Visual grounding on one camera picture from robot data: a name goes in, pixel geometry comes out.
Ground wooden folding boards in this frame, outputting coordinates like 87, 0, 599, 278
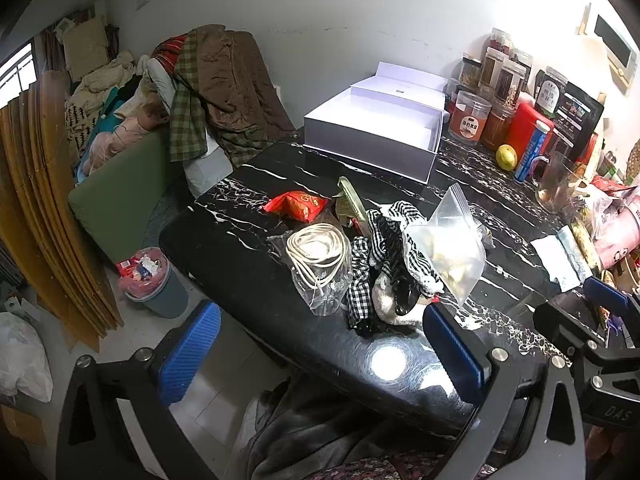
1, 72, 122, 352

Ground tall jar grain contents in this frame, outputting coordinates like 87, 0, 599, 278
494, 60, 526, 110

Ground glass mug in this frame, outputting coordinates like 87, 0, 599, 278
529, 152, 582, 214

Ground green sofa cushion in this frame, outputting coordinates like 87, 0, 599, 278
67, 129, 182, 263

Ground tall jar red contents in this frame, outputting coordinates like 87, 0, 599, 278
487, 27, 513, 58

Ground pile of clothes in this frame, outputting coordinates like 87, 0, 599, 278
65, 51, 175, 183

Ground tall jar brown contents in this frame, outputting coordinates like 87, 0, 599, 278
478, 47, 509, 101

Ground red canister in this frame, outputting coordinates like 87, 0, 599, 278
504, 102, 553, 158

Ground yellow lemon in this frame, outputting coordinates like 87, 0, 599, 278
496, 144, 518, 171

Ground green plaid cloth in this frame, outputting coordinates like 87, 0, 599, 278
169, 29, 207, 162

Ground trash bin with pink bag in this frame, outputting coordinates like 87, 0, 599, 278
116, 247, 189, 318

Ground bag of cream rope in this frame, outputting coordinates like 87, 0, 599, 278
267, 222, 352, 316

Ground black stand-up pouch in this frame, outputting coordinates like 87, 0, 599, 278
554, 81, 604, 162

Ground blue effervescent tablet tube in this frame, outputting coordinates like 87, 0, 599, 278
514, 120, 551, 182

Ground red gold snack packet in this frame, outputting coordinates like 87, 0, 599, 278
262, 191, 328, 223

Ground white tissue packet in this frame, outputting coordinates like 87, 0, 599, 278
530, 226, 592, 292

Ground green patterned packet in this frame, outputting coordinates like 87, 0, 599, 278
334, 176, 371, 237

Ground white open gift box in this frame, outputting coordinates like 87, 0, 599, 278
304, 62, 448, 184

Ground small framed chalkboard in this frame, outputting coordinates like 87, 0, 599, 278
578, 2, 638, 94

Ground black white checkered cloth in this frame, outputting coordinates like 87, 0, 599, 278
345, 200, 444, 335

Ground pink plastic bag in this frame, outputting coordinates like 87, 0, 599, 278
587, 176, 639, 270

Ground clear zip bag with snacks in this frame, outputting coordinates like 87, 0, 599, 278
405, 183, 486, 307

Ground dark jar white label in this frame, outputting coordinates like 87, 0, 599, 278
534, 66, 568, 119

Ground clear jar orange label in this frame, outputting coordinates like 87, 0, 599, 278
448, 91, 491, 145

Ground small jar pink lid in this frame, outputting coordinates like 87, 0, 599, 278
457, 54, 482, 89

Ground white plastic bag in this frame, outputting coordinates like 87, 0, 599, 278
0, 312, 53, 403

